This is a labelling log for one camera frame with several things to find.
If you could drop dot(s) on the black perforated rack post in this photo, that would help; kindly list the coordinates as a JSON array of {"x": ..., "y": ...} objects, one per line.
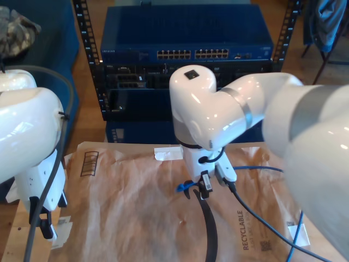
[
  {"x": 285, "y": 32},
  {"x": 87, "y": 35}
]

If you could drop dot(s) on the black rack server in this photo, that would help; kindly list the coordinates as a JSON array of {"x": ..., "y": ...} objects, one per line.
[{"x": 136, "y": 76}]

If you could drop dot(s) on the camouflage cloth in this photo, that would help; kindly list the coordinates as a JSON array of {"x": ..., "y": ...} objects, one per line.
[{"x": 16, "y": 32}]

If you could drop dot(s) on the blue-grey garment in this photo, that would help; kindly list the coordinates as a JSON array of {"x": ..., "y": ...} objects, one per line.
[{"x": 327, "y": 21}]

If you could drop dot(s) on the blue box under rack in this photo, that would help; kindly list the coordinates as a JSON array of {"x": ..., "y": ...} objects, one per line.
[{"x": 141, "y": 131}]

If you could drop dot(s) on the long white tape strip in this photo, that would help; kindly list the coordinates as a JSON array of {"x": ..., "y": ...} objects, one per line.
[{"x": 167, "y": 153}]

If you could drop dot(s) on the blue sofa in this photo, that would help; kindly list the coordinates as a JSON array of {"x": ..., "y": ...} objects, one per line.
[{"x": 54, "y": 32}]

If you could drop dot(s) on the white shipping label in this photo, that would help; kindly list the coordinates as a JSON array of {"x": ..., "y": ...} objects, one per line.
[{"x": 65, "y": 227}]

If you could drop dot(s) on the dark metal chair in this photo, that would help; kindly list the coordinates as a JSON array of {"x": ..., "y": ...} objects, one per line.
[{"x": 324, "y": 62}]

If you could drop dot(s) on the blue network switch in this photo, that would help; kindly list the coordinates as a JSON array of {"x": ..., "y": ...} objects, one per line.
[{"x": 185, "y": 27}]

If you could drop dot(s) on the brown paper mailer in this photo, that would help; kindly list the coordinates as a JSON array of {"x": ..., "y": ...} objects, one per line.
[{"x": 136, "y": 204}]

